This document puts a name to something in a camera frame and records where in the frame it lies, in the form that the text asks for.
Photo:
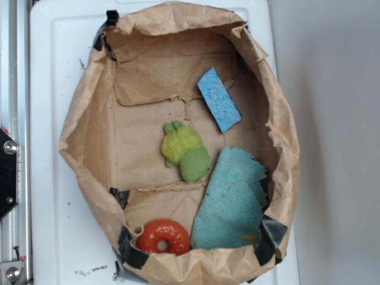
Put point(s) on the blue sponge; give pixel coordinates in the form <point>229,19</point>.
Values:
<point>218,100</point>

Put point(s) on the teal terry cloth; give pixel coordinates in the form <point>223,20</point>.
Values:
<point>233,204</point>

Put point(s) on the black metal bracket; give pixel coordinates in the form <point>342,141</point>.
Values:
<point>9,173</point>

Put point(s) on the brown paper bag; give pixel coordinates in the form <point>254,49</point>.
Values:
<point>142,73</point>

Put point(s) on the orange ceramic donut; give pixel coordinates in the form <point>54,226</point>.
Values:
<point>164,236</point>

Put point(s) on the white plastic tray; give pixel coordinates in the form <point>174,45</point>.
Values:
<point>69,247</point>

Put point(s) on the green plush frog toy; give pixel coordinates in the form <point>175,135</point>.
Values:
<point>182,146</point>

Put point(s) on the aluminium frame rail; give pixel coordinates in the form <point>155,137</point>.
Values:
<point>16,237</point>

